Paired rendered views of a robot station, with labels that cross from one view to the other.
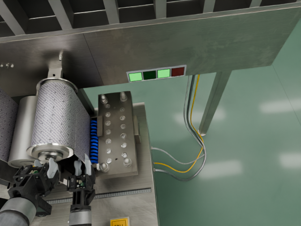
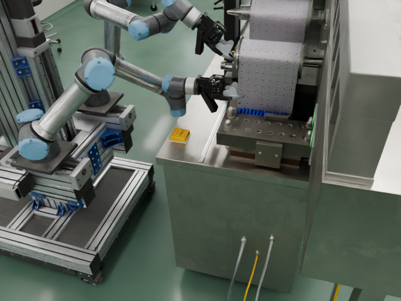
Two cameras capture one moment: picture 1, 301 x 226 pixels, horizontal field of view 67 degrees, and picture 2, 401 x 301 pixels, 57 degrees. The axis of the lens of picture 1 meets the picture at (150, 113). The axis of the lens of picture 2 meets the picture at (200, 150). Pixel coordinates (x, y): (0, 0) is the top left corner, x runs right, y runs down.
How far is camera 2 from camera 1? 1.21 m
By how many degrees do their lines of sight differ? 64
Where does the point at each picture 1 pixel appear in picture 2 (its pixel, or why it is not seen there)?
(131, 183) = (215, 150)
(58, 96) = (286, 49)
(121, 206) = (197, 141)
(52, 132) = (250, 44)
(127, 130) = (263, 135)
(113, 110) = (294, 130)
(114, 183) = not seen: hidden behind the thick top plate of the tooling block
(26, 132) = not seen: hidden behind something
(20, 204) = (194, 13)
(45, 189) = (205, 36)
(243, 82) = not seen: outside the picture
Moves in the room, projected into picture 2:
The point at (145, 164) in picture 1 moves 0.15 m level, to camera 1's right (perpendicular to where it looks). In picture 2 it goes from (228, 164) to (219, 189)
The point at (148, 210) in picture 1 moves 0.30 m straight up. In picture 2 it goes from (183, 156) to (177, 95)
